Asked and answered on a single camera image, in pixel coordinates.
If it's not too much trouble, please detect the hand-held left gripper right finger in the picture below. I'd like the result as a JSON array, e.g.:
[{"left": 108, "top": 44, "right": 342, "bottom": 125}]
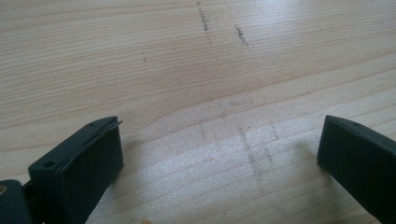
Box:
[{"left": 317, "top": 114, "right": 396, "bottom": 224}]

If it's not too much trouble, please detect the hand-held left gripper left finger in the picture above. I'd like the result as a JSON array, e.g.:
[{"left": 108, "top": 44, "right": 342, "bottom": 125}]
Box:
[{"left": 27, "top": 116, "right": 125, "bottom": 224}]

